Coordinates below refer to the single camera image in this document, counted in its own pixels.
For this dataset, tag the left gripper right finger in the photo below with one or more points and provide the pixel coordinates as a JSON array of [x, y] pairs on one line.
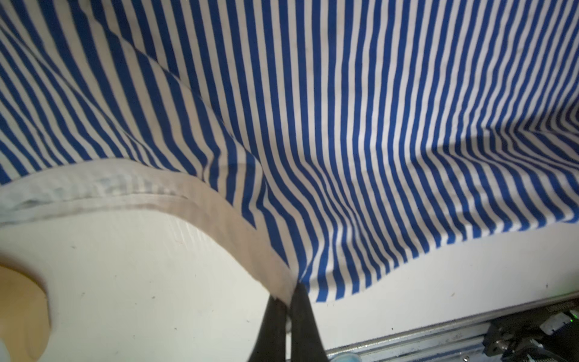
[[306, 344]]

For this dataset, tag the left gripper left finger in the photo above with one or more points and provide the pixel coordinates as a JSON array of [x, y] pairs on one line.
[[271, 340]]

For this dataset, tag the blue striped tank top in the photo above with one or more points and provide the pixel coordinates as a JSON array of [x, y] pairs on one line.
[[319, 142]]

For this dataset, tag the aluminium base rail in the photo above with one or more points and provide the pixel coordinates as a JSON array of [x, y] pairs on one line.
[[546, 330]]

